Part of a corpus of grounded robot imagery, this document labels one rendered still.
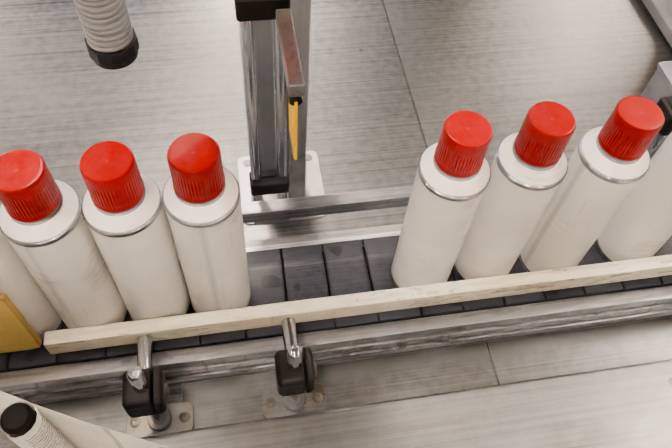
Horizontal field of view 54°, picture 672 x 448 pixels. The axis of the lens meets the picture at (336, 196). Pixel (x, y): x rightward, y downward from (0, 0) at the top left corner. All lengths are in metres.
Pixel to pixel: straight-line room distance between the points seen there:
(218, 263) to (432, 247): 0.16
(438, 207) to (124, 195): 0.21
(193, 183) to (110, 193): 0.05
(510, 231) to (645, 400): 0.19
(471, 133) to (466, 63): 0.43
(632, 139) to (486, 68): 0.40
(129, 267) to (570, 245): 0.35
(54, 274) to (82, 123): 0.33
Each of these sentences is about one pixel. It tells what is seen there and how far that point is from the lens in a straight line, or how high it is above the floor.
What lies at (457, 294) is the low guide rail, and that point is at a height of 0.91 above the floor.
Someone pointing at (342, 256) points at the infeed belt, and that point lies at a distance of 0.61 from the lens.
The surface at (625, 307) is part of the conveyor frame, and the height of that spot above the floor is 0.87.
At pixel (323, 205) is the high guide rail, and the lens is 0.54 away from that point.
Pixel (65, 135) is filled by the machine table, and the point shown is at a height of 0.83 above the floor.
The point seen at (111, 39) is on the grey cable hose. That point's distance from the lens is 0.47.
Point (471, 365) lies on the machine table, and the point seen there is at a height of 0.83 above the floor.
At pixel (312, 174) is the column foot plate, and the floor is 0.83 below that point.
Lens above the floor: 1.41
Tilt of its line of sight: 55 degrees down
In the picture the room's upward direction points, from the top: 6 degrees clockwise
